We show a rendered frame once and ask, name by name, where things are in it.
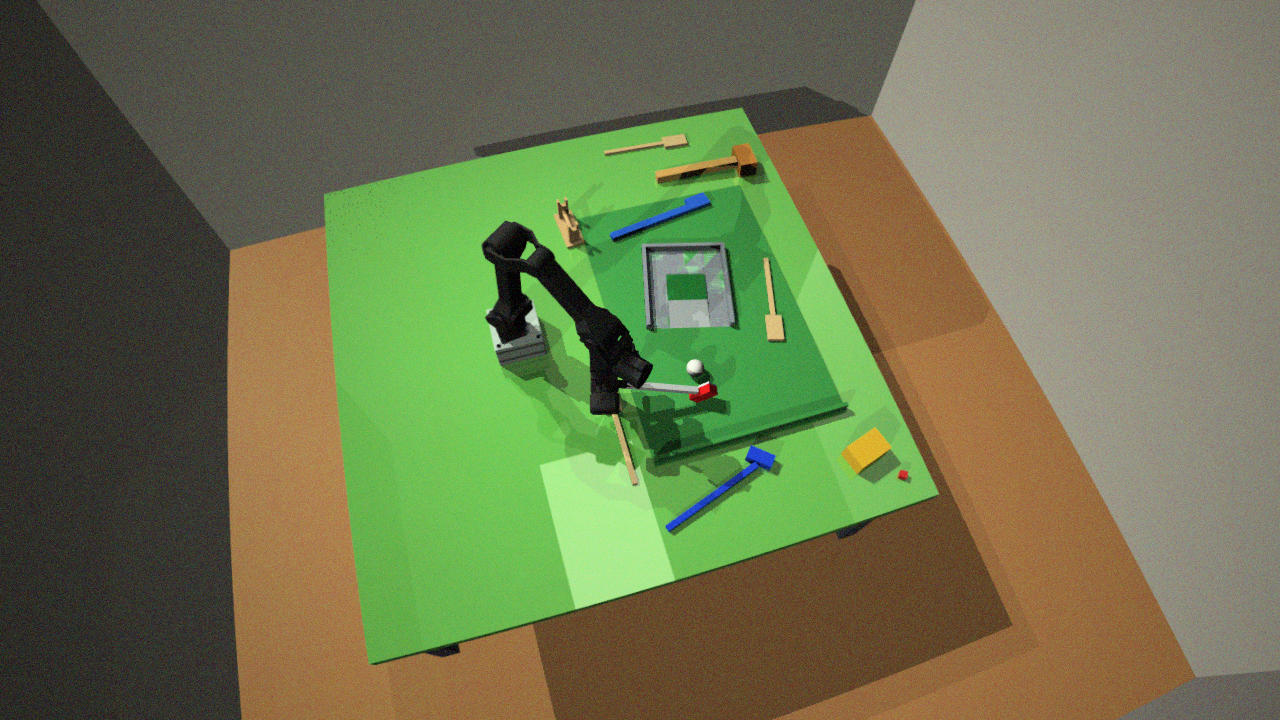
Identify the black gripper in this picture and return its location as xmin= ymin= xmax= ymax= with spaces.
xmin=590 ymin=361 xmax=620 ymax=415

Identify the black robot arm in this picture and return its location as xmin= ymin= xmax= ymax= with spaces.
xmin=481 ymin=222 xmax=653 ymax=389

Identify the yellow block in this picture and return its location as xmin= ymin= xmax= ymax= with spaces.
xmin=841 ymin=427 xmax=892 ymax=473

